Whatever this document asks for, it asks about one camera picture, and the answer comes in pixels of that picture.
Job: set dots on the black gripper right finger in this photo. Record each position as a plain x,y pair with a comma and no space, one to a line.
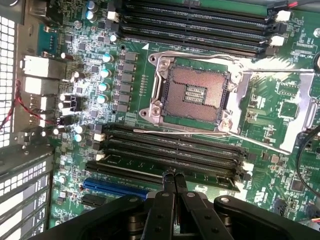
200,220

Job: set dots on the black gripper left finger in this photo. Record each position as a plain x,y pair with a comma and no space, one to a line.
160,220

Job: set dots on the green RAM stick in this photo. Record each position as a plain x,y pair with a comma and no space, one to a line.
205,176

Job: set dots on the black RAM slot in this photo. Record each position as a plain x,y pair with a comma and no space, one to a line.
172,148
195,21
125,172
170,158
192,32
175,138
200,10

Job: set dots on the blue expansion slot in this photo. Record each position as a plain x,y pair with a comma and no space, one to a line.
112,187

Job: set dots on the short black expansion slot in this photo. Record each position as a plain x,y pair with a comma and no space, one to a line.
93,200

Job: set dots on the CPU socket with gold pins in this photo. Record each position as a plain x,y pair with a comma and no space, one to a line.
195,93

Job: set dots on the green PC motherboard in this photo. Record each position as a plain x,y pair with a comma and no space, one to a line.
262,105

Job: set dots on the grey metal PC case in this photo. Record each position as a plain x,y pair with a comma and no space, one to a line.
15,160

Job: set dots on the silver metal socket cover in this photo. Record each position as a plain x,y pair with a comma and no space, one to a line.
303,100

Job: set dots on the silver rear port block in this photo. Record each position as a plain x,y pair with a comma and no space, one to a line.
42,67
40,85

